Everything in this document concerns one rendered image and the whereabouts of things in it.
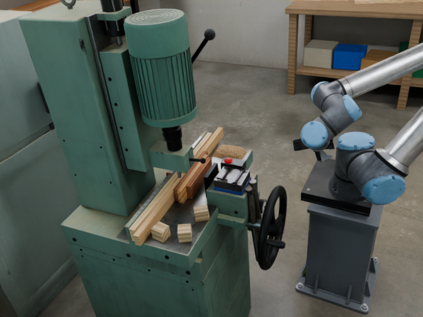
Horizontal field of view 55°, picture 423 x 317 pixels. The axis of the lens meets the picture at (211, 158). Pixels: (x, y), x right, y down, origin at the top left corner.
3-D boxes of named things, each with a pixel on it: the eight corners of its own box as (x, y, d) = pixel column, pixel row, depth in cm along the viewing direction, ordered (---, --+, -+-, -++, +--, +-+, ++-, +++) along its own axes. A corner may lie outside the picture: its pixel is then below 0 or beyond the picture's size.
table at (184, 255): (219, 278, 118) (217, 265, 114) (130, 253, 129) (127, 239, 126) (276, 165, 163) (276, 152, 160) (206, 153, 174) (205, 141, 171)
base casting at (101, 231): (202, 283, 133) (199, 264, 128) (65, 242, 154) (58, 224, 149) (247, 199, 167) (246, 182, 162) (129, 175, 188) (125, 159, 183)
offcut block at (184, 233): (179, 243, 123) (177, 233, 121) (179, 234, 126) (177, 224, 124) (192, 241, 123) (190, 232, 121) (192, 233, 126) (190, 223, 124)
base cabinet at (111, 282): (218, 394, 172) (203, 283, 133) (107, 348, 193) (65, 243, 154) (252, 307, 206) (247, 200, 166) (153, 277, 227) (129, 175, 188)
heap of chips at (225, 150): (241, 161, 156) (241, 155, 155) (211, 156, 161) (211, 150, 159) (248, 150, 163) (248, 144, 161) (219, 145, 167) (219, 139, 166)
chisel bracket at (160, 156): (186, 177, 136) (184, 156, 132) (150, 170, 141) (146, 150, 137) (196, 165, 142) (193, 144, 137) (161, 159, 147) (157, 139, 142)
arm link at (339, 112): (340, 86, 141) (312, 109, 144) (357, 100, 132) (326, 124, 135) (353, 103, 146) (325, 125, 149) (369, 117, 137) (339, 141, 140)
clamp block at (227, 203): (244, 220, 133) (243, 199, 128) (207, 212, 138) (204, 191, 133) (258, 193, 144) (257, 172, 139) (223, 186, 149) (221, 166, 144)
